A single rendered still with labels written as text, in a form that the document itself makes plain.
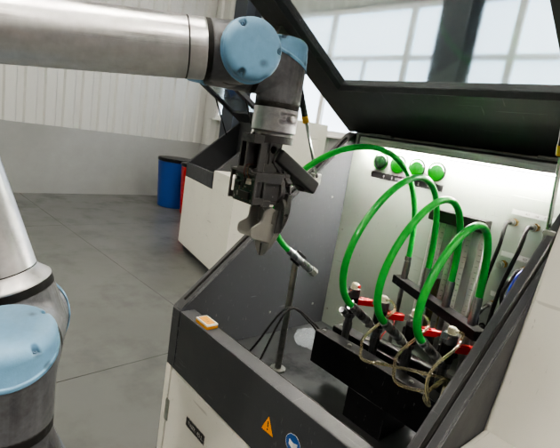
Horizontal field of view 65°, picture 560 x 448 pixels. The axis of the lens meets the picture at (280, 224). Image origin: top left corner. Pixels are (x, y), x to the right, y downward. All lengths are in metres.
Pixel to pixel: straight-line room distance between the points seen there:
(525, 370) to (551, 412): 0.07
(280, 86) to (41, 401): 0.55
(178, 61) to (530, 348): 0.70
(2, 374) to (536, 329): 0.78
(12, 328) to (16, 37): 0.34
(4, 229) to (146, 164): 7.29
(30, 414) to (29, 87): 6.75
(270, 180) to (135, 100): 7.14
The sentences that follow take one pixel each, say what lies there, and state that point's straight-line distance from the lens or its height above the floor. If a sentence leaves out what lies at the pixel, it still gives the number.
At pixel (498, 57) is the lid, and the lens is 0.98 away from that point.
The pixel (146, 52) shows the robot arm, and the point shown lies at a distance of 0.56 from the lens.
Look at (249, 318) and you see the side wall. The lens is 1.29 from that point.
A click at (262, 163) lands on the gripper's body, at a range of 0.73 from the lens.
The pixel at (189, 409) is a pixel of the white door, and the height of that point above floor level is 0.73.
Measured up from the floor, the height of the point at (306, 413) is 0.95.
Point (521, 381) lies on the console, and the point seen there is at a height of 1.08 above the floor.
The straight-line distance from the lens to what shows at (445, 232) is 1.18.
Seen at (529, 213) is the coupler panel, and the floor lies 1.33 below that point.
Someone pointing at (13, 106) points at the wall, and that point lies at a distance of 7.23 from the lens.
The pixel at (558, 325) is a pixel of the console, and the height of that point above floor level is 1.18.
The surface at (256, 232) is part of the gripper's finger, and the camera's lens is 0.75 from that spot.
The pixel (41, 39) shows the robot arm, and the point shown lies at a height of 1.47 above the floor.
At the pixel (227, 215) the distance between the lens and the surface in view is 3.89.
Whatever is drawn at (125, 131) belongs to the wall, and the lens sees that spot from 7.81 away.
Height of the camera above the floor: 1.41
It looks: 11 degrees down
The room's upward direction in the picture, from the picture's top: 9 degrees clockwise
